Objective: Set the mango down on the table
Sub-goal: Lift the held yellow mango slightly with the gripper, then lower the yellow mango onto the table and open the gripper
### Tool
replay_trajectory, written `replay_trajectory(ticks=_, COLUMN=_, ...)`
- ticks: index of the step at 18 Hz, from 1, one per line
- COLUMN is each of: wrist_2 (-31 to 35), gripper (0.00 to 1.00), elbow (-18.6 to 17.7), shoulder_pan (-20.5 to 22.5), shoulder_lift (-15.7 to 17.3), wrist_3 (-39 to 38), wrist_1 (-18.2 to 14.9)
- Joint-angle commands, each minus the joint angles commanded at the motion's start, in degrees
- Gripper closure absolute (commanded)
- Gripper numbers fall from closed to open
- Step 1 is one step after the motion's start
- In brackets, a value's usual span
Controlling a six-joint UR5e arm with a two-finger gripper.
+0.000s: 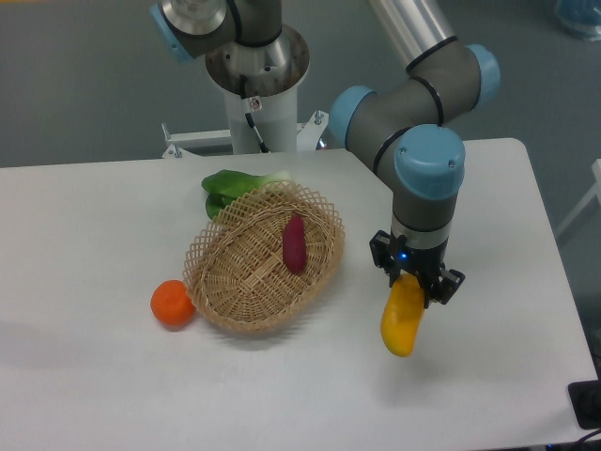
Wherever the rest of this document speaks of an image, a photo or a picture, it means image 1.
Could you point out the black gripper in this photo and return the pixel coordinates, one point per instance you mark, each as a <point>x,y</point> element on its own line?
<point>420,253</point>

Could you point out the yellow mango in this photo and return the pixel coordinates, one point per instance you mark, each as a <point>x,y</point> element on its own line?
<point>402,315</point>

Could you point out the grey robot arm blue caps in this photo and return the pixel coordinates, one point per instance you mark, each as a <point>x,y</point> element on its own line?
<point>402,136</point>

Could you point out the purple sweet potato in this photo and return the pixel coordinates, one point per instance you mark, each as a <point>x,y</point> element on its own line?
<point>294,245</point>

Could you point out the woven wicker basket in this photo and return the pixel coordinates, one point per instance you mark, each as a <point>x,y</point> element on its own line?
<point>234,270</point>

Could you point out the green bok choy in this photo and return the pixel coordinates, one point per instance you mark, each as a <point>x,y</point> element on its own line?
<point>226,186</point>

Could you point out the black device at table edge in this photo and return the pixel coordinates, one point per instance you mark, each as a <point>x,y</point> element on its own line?
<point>585,400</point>

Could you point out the orange tangerine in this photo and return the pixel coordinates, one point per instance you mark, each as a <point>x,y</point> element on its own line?
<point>171,305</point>

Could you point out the blue object top right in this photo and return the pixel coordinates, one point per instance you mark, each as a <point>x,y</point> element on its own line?
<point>581,18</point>

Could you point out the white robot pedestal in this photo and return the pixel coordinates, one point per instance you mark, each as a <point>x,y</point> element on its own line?
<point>260,93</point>

